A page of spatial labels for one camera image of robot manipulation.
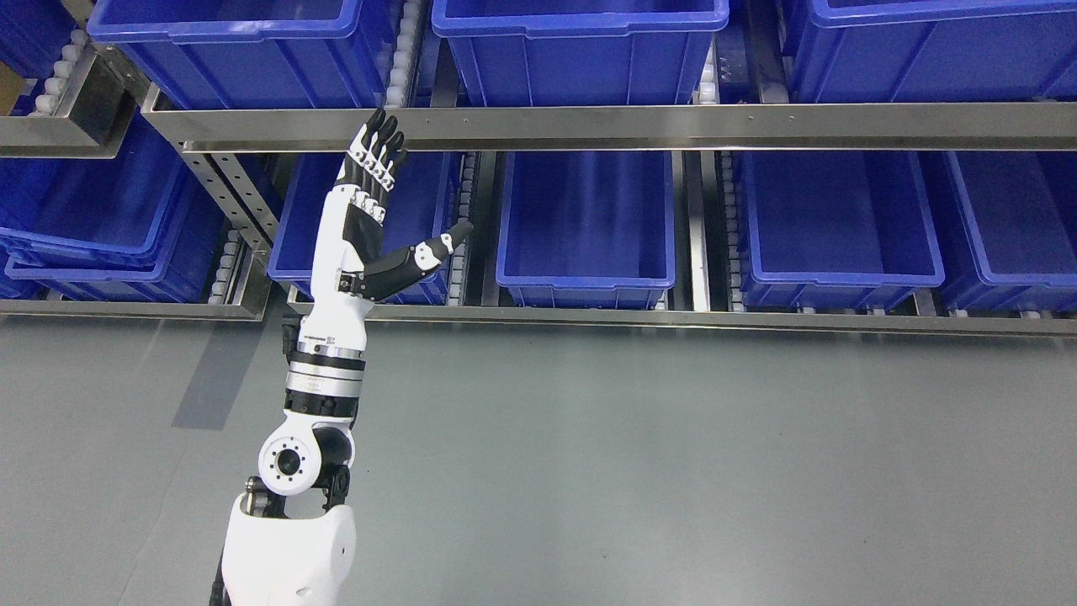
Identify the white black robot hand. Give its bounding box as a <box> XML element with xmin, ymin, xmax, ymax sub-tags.
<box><xmin>286</xmin><ymin>109</ymin><xmax>474</xmax><ymax>360</ymax></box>

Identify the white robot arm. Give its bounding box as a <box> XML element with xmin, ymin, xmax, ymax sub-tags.
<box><xmin>208</xmin><ymin>318</ymin><xmax>367</xmax><ymax>605</ymax></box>

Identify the blue bin lower middle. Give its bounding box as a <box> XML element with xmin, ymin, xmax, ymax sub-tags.
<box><xmin>496</xmin><ymin>151</ymin><xmax>676</xmax><ymax>310</ymax></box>

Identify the blue bin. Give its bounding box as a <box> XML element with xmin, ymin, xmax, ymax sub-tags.
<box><xmin>267</xmin><ymin>152</ymin><xmax>461</xmax><ymax>295</ymax></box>
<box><xmin>496</xmin><ymin>151</ymin><xmax>676</xmax><ymax>310</ymax></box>
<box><xmin>431</xmin><ymin>1</ymin><xmax>730</xmax><ymax>107</ymax></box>
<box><xmin>780</xmin><ymin>1</ymin><xmax>1076</xmax><ymax>104</ymax></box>
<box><xmin>735</xmin><ymin>151</ymin><xmax>946</xmax><ymax>311</ymax></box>
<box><xmin>88</xmin><ymin>1</ymin><xmax>401</xmax><ymax>110</ymax></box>
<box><xmin>919</xmin><ymin>151</ymin><xmax>1076</xmax><ymax>313</ymax></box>

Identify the blue bin upper middle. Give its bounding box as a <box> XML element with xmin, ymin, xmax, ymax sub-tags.
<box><xmin>431</xmin><ymin>1</ymin><xmax>730</xmax><ymax>107</ymax></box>

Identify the steel shelf rack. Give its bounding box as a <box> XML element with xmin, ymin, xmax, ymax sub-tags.
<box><xmin>3</xmin><ymin>3</ymin><xmax>1076</xmax><ymax>340</ymax></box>

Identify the blue bin lower left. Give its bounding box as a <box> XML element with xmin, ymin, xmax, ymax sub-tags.
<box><xmin>267</xmin><ymin>152</ymin><xmax>461</xmax><ymax>295</ymax></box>

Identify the blue stacked bins far left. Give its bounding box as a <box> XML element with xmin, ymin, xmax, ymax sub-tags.
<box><xmin>1</xmin><ymin>116</ymin><xmax>225</xmax><ymax>304</ymax></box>

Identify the blue bin upper left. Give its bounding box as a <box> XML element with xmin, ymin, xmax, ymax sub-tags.
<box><xmin>88</xmin><ymin>1</ymin><xmax>401</xmax><ymax>110</ymax></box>

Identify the blue bin upper right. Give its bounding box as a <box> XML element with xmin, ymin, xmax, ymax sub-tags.
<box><xmin>780</xmin><ymin>1</ymin><xmax>1076</xmax><ymax>104</ymax></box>

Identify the blue bin lower far right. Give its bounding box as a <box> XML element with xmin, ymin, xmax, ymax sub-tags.
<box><xmin>919</xmin><ymin>151</ymin><xmax>1076</xmax><ymax>313</ymax></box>

